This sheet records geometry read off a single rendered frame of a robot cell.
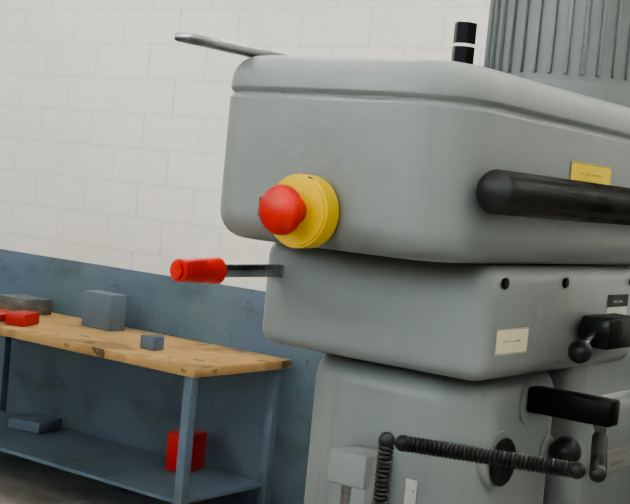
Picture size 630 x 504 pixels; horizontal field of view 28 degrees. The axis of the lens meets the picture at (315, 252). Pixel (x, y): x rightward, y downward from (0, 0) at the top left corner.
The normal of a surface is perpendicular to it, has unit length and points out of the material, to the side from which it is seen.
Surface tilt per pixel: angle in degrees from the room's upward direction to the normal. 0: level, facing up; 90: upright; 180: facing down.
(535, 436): 90
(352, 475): 90
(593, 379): 90
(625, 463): 90
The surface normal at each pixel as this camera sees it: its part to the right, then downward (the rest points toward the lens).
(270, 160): -0.58, -0.01
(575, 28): -0.18, 0.04
